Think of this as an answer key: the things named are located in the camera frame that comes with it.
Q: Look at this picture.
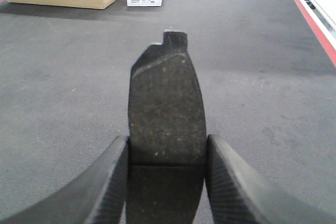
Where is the brake pad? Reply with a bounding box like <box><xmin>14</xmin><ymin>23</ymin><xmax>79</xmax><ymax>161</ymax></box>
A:
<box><xmin>126</xmin><ymin>30</ymin><xmax>206</xmax><ymax>223</ymax></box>

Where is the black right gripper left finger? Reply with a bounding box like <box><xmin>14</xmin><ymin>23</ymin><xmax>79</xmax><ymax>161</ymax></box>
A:
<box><xmin>1</xmin><ymin>136</ymin><xmax>128</xmax><ymax>223</ymax></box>

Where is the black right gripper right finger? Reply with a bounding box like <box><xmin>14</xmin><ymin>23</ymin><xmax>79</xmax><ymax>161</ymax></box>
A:
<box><xmin>206</xmin><ymin>134</ymin><xmax>335</xmax><ymax>223</ymax></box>

